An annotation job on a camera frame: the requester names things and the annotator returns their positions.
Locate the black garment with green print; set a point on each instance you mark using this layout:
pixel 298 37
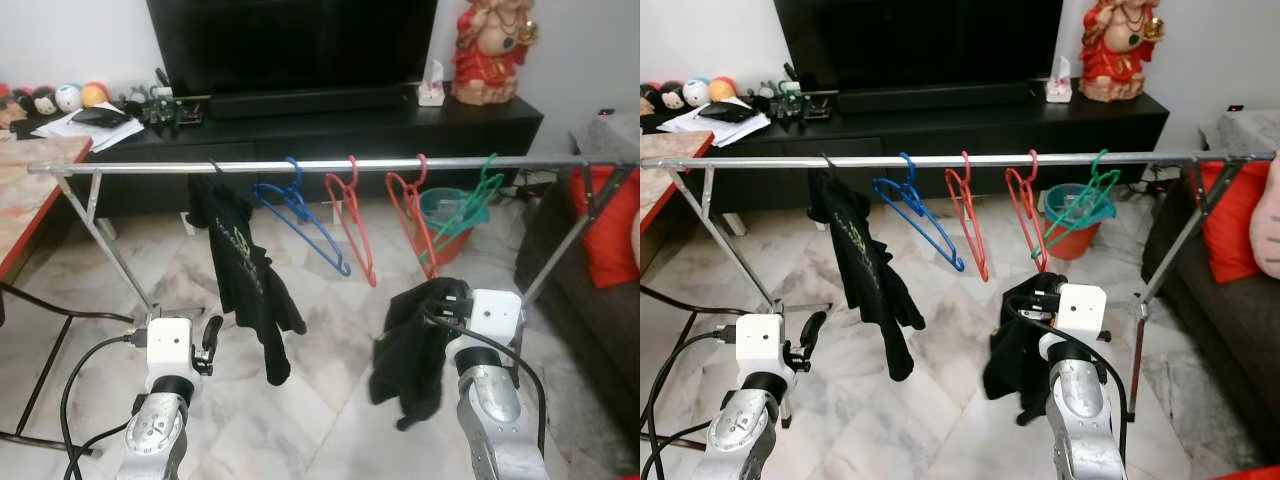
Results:
pixel 1015 365
pixel 410 360

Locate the blue plastic hanger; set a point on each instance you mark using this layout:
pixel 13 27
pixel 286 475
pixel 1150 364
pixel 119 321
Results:
pixel 296 196
pixel 912 192

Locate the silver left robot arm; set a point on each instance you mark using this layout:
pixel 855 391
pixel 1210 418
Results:
pixel 155 435
pixel 740 435

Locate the black garment on black hanger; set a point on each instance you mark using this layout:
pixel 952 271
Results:
pixel 245 270
pixel 865 265

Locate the red plastic hanger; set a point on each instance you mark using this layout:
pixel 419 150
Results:
pixel 353 185
pixel 966 180
pixel 420 178
pixel 1032 175

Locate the green plastic hanger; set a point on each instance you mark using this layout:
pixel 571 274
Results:
pixel 1100 182
pixel 488 185

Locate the red plastic waste bin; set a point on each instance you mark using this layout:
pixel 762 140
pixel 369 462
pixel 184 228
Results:
pixel 1075 240
pixel 455 242

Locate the green bin liner bag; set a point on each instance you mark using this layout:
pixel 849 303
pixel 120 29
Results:
pixel 445 205
pixel 1065 200

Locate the grey fabric sofa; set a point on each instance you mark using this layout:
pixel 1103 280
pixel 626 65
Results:
pixel 1220 330
pixel 590 330

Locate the silver metal clothes rack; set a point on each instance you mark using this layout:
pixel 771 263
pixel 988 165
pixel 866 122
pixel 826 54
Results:
pixel 760 161
pixel 150 166

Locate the red cushion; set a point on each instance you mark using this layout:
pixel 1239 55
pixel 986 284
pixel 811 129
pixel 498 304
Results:
pixel 615 230
pixel 1235 225

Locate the black TV cabinet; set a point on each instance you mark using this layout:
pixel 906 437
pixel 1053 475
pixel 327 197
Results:
pixel 330 135
pixel 960 130

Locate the black soundbar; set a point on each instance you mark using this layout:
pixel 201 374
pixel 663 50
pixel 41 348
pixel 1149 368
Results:
pixel 930 97
pixel 300 103

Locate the green circuit board device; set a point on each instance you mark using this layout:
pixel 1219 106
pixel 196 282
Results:
pixel 165 105
pixel 795 100

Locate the white paper sheets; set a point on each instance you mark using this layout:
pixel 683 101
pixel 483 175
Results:
pixel 60 134
pixel 690 130

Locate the black flat pouch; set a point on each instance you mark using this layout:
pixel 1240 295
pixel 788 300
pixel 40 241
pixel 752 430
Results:
pixel 100 116
pixel 727 111

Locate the pink cat face cushion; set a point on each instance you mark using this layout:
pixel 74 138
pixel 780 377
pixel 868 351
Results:
pixel 1268 230

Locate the red robed statue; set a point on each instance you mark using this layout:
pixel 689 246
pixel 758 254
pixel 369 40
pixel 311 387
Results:
pixel 1120 60
pixel 490 60

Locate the orange plush ball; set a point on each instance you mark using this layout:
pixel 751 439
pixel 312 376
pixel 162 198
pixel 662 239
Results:
pixel 94 95
pixel 722 89

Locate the white plush ball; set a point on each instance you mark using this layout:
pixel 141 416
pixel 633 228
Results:
pixel 697 92
pixel 69 97

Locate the black flat television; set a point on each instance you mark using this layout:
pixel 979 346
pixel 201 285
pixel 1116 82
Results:
pixel 290 40
pixel 920 40

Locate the red plastic stool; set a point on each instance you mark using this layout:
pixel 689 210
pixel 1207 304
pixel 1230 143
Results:
pixel 1260 472

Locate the red black plush ball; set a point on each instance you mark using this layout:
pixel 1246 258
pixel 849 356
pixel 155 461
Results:
pixel 18 105
pixel 650 98

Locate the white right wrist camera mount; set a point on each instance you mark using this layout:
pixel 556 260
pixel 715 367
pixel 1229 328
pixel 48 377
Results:
pixel 495 315
pixel 1080 310

